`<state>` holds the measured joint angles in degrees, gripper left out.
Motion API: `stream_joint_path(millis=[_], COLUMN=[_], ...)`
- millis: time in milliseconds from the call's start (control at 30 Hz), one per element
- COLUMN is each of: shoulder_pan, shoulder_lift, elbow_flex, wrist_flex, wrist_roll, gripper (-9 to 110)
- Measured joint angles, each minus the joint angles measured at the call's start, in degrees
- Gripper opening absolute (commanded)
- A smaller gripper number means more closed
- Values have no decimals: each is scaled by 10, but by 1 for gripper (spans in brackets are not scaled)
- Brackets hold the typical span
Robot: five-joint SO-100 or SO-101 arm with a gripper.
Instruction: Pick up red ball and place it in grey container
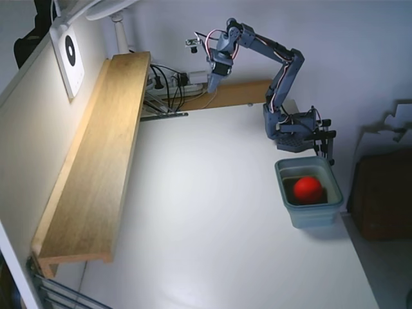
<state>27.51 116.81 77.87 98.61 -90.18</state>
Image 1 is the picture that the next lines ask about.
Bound blue-grey gripper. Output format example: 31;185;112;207
207;47;234;93

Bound red ball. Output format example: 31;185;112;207
292;176;324;205

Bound grey rectangular container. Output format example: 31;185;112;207
274;156;344;230

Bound white power strip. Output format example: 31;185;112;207
172;70;209;95

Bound wooden back board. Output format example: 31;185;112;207
183;80;274;112

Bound white desk lamp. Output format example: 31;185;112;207
51;0;141;54

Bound black table clamp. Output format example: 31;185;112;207
305;129;337;167
314;118;332;152

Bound long wooden shelf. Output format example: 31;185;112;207
31;51;152;279

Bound white device with black circle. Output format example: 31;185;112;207
49;24;86;99

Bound dark brown cabinet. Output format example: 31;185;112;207
349;154;412;241

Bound thin white cable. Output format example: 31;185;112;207
203;89;219;109

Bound red white servo cable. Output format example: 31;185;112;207
203;28;241;62

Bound small wrist camera board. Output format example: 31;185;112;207
184;37;202;54

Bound grey metal shelf bracket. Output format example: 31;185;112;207
27;254;110;309
140;93;189;122

